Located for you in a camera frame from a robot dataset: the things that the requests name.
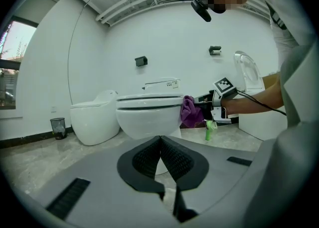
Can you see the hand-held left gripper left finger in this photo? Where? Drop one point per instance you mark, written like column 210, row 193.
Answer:
column 104, row 184

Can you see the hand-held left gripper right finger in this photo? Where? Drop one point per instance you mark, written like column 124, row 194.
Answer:
column 219, row 172

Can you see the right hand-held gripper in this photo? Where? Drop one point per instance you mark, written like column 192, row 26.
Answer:
column 224, row 87

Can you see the purple cloth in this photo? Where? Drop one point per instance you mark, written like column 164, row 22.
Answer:
column 190, row 115

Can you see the white toilet with label panel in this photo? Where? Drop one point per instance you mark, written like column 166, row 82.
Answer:
column 147, row 120

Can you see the person's right forearm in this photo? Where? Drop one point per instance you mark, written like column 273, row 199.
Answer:
column 256, row 101

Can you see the white toilet with raised lid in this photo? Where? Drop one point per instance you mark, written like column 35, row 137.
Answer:
column 249, row 72

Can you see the white egg-shaped toilet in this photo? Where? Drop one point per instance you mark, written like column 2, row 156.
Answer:
column 94, row 120

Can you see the green spray bottle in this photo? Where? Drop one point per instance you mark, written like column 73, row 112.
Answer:
column 208, row 133

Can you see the black holder with paper roll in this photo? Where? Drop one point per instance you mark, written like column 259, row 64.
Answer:
column 214, row 50

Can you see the person's grey trousers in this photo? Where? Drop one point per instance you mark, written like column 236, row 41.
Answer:
column 286, row 172

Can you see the brown cardboard box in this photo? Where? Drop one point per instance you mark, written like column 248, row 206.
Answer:
column 270, row 80

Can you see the white ceiling pipes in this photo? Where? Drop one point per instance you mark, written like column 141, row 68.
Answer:
column 139, row 1

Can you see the person's white shirt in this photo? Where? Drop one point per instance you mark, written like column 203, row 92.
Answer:
column 296, row 23

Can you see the dark framed window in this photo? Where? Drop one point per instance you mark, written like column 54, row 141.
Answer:
column 15, row 60

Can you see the grey roller blind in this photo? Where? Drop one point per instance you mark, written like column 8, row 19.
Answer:
column 37, row 6

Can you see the black wall paper holder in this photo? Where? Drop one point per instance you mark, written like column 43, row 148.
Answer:
column 141, row 61

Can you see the white wall outlet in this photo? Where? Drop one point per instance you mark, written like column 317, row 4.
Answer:
column 54, row 109

